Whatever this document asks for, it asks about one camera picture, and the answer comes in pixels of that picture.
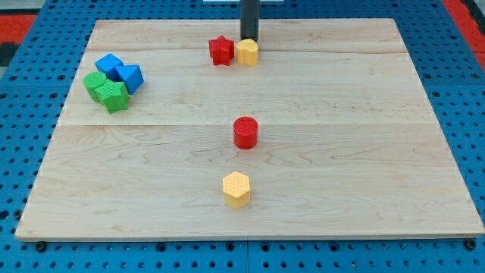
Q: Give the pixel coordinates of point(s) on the red star block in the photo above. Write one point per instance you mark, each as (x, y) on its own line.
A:
(221, 50)

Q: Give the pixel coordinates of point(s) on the wooden board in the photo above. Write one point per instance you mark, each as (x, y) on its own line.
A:
(349, 147)

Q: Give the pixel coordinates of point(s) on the green star block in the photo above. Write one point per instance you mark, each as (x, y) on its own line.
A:
(113, 95)

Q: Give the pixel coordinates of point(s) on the red cylinder block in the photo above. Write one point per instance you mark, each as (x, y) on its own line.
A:
(245, 132)

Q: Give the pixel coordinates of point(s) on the yellow hexagon block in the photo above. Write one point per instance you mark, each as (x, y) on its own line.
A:
(236, 189)

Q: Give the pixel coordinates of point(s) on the yellow heart block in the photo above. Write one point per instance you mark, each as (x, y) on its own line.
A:
(247, 52)

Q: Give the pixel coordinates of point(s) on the blue triangle block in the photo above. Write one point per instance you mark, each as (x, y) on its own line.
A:
(131, 75)

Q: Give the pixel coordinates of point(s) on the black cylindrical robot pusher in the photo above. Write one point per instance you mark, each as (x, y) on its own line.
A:
(249, 19)

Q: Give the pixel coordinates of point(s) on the blue cube block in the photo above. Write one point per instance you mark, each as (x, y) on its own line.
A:
(108, 65)

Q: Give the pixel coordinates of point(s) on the green cylinder block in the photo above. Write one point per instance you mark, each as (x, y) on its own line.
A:
(92, 81)

